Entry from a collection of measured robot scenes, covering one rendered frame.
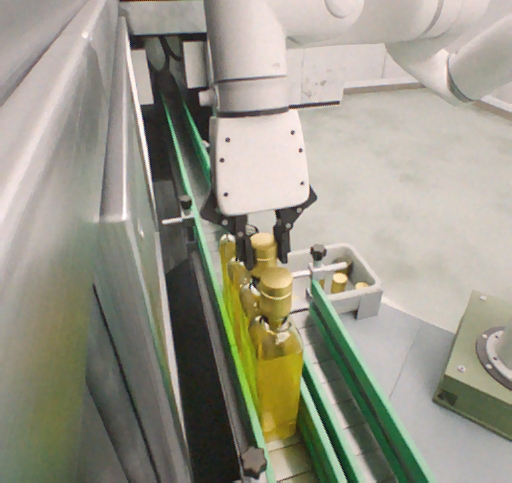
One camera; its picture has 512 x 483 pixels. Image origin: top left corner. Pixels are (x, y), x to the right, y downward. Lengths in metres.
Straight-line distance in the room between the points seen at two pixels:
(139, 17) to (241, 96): 0.99
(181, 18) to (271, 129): 0.99
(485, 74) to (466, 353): 0.48
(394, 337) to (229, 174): 0.64
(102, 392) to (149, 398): 0.07
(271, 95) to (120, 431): 0.30
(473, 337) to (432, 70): 0.49
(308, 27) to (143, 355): 0.32
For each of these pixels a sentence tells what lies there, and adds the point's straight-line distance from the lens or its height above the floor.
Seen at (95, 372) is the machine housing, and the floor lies 1.23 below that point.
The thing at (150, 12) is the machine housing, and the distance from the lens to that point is 1.35.
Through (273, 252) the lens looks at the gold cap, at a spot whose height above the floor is 1.16.
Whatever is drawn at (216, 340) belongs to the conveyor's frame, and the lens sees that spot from 0.72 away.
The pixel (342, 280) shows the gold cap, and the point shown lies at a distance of 0.94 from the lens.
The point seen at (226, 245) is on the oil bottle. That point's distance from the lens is 0.57.
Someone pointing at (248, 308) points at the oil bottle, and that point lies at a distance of 0.49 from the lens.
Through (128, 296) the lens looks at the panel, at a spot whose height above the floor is 1.26.
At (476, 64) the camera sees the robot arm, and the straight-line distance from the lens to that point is 0.69.
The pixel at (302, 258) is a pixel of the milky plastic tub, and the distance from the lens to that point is 0.97.
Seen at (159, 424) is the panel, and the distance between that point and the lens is 0.37.
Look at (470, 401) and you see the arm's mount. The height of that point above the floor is 0.80.
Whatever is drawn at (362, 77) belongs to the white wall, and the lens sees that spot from 5.42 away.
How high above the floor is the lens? 1.43
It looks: 35 degrees down
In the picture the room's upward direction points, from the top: straight up
